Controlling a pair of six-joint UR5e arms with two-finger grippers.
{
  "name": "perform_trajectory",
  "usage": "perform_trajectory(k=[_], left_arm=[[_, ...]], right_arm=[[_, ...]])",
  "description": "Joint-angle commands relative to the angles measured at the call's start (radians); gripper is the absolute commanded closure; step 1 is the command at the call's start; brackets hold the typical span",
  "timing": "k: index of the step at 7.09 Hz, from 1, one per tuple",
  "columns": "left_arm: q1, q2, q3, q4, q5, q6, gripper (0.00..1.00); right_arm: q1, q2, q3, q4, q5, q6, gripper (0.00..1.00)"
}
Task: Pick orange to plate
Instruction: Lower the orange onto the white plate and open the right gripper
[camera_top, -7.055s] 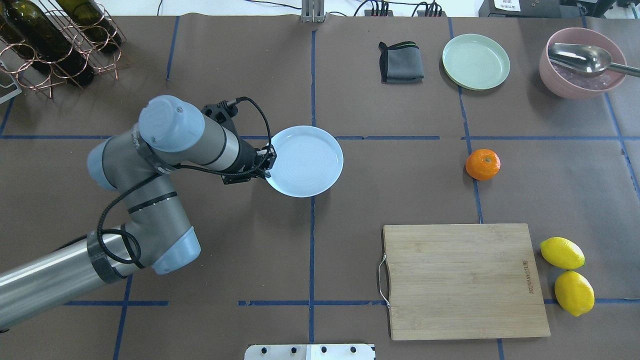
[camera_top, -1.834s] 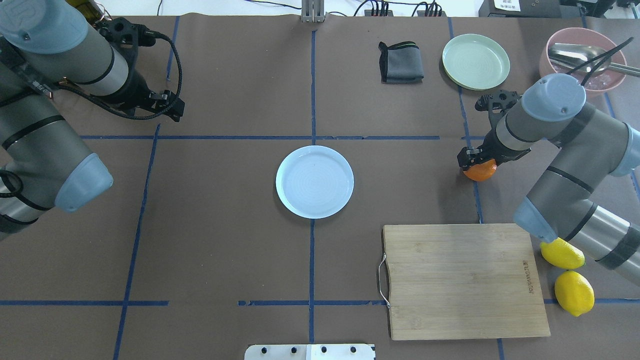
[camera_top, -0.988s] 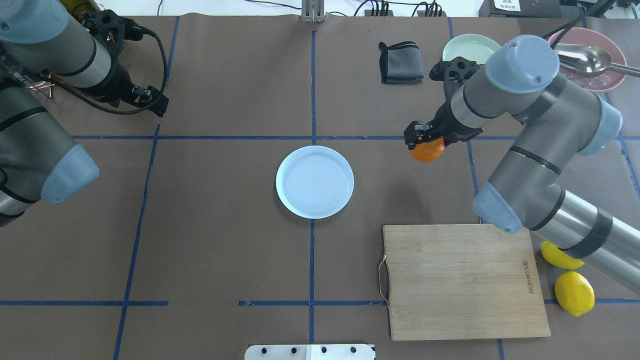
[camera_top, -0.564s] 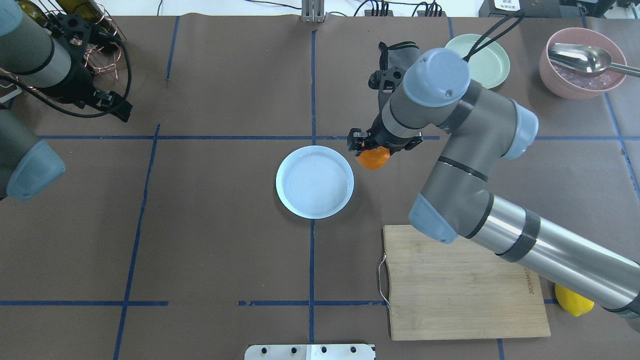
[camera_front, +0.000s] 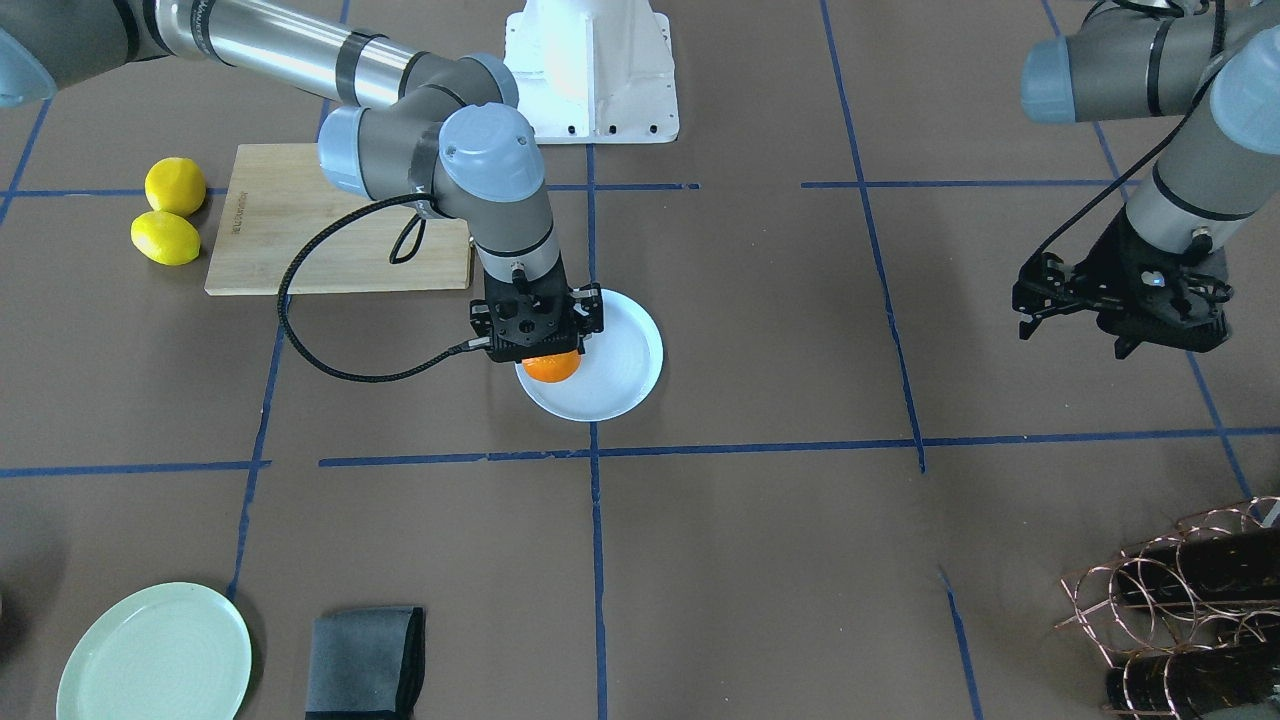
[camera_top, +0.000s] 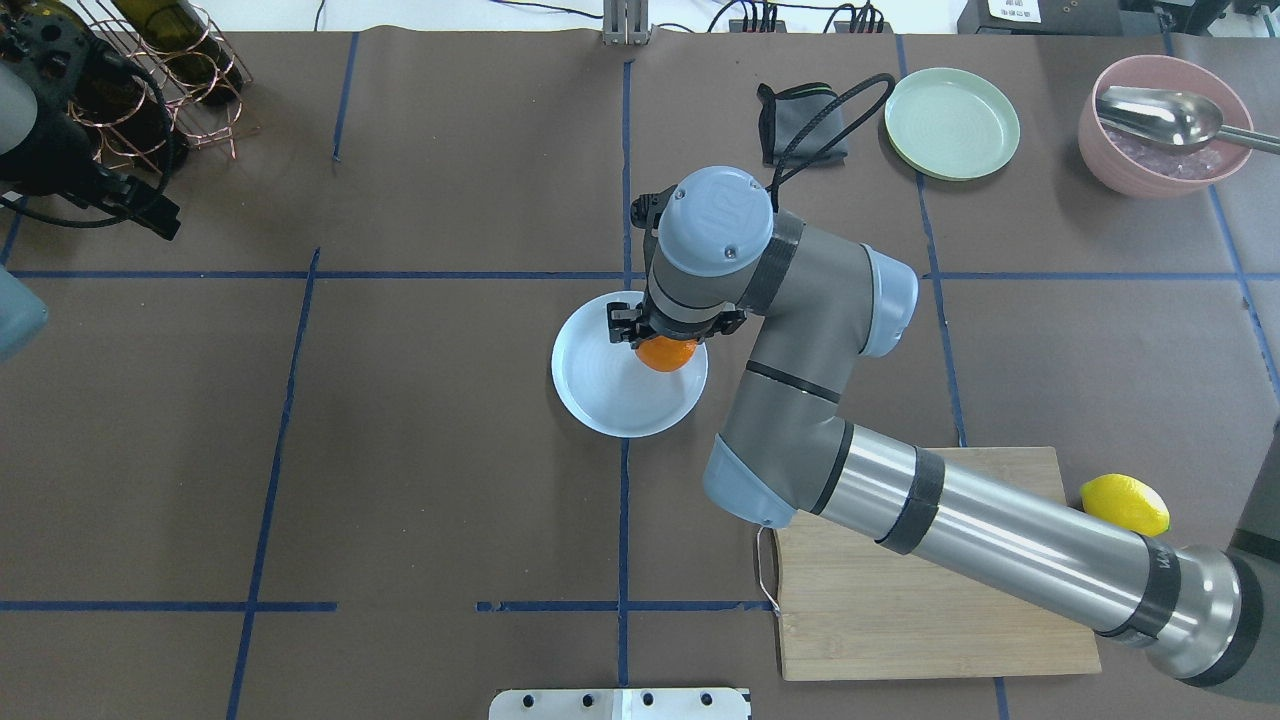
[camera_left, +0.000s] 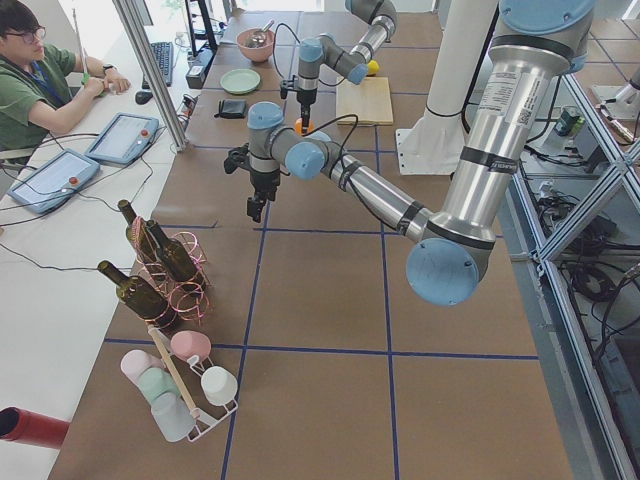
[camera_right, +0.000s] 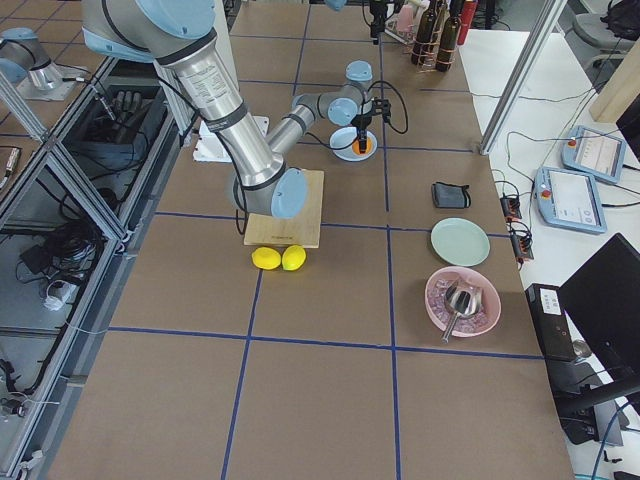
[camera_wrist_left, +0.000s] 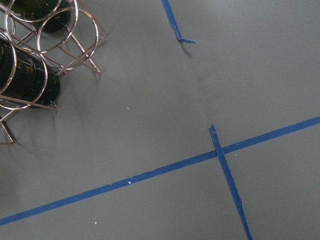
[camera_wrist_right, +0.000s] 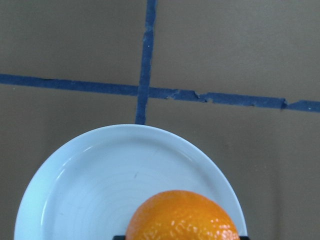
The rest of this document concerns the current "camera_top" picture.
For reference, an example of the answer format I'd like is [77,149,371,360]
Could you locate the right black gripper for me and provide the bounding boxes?
[605,299,748,348]

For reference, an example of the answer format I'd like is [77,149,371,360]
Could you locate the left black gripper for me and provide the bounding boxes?
[3,1,180,240]

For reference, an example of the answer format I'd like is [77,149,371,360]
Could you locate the orange fruit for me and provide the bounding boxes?
[634,334,699,373]

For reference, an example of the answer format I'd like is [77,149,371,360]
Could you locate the light blue plate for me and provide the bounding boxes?
[550,290,709,438]

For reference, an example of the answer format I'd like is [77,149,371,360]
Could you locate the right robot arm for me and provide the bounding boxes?
[607,167,1279,705]

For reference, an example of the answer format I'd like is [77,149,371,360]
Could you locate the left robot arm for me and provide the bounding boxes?
[3,1,180,241]

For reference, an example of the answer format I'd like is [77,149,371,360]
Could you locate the green plate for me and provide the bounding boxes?
[884,67,1021,182]

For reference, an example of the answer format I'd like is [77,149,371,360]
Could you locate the dark wine bottle middle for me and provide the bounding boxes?
[113,1,244,108]

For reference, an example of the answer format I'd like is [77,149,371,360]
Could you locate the black pouch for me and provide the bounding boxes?
[756,82,849,168]

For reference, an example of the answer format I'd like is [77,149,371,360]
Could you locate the wooden cutting board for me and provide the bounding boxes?
[755,446,1103,683]

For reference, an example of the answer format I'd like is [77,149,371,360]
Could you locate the pink bowl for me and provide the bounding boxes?
[1076,54,1254,199]

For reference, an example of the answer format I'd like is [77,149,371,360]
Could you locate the yellow lemon right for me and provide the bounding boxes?
[1080,473,1171,537]

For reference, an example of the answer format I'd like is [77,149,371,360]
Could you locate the metal scoop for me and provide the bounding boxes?
[1094,85,1279,154]

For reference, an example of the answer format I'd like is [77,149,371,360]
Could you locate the copper wire bottle rack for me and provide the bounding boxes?
[67,1,260,174]

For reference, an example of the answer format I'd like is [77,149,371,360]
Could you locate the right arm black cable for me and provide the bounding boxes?
[765,73,899,191]

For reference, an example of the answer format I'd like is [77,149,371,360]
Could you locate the aluminium frame post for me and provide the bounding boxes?
[602,0,653,47]

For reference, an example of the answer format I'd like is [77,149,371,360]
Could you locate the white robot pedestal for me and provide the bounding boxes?
[488,687,753,719]

